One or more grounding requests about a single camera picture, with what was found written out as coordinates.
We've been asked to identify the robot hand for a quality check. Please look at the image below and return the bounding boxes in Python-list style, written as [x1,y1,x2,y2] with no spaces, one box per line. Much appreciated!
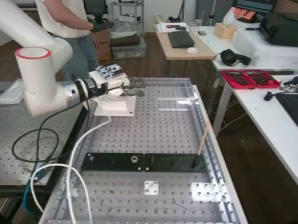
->
[88,63,149,99]

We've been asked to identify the grey storage bin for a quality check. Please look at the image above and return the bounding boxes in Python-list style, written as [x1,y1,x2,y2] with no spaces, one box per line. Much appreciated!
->
[110,38,148,60]

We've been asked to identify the wooden desk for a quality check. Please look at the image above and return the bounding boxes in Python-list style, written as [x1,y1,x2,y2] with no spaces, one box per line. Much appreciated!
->
[154,31,217,79]

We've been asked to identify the metal shelf rack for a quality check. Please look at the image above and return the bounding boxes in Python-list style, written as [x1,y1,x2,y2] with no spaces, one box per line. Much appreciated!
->
[108,0,146,34]

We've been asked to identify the dark flat keyboard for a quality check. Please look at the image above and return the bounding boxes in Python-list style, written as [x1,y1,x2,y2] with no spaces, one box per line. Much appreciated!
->
[166,30,197,49]

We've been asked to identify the clear box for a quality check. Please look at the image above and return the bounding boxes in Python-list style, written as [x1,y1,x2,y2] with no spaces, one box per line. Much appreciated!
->
[39,77,250,224]

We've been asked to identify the person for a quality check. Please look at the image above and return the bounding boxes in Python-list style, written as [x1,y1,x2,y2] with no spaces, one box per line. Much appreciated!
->
[35,0,116,81]

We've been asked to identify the black plate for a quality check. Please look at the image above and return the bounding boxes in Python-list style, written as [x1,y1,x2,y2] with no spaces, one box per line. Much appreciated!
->
[80,152,209,174]

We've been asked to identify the thin stick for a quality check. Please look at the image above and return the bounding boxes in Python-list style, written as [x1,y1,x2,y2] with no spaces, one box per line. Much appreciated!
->
[192,116,214,168]

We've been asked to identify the black headphones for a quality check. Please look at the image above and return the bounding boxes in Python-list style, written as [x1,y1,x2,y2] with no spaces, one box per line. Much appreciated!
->
[218,48,253,67]

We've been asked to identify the red tray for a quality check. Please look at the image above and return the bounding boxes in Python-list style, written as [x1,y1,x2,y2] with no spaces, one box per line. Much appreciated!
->
[220,70,257,90]
[245,69,282,89]

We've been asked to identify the small cardboard box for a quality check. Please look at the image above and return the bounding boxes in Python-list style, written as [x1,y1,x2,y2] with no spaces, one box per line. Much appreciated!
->
[213,22,237,39]

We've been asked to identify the white foam box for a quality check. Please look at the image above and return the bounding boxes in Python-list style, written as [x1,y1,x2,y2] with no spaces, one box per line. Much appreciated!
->
[232,30,287,59]

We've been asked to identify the orange packet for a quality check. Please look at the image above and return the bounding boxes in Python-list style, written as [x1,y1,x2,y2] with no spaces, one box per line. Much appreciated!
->
[230,6,258,21]

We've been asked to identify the small black device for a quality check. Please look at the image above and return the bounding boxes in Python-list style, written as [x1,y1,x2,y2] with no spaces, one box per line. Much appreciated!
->
[263,91,277,102]

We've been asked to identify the long white desk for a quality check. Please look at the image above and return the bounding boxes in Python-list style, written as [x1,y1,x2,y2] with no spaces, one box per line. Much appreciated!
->
[212,74,298,184]

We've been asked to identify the black case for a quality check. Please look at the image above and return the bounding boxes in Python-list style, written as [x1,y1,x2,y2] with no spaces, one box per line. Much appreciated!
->
[258,13,298,47]

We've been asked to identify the black keyboard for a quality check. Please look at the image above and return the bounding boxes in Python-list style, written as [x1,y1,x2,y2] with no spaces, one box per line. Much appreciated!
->
[274,92,298,126]

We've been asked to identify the black cable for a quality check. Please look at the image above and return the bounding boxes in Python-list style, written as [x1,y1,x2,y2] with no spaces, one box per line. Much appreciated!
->
[11,99,90,183]

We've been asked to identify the white cable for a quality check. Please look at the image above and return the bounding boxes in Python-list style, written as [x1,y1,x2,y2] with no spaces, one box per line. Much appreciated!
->
[29,119,112,224]

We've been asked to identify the small white square bracket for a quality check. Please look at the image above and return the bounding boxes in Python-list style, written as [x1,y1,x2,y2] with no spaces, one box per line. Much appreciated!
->
[144,180,160,196]

